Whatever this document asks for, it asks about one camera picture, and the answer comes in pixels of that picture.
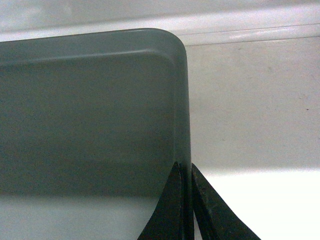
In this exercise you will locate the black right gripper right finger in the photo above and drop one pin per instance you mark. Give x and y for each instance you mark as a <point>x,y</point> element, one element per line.
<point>215,219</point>

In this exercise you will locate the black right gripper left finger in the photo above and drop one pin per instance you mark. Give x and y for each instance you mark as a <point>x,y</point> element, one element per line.
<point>167,220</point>

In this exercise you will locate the grey silver serving tray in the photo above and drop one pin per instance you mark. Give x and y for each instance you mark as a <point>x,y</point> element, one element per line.
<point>90,127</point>

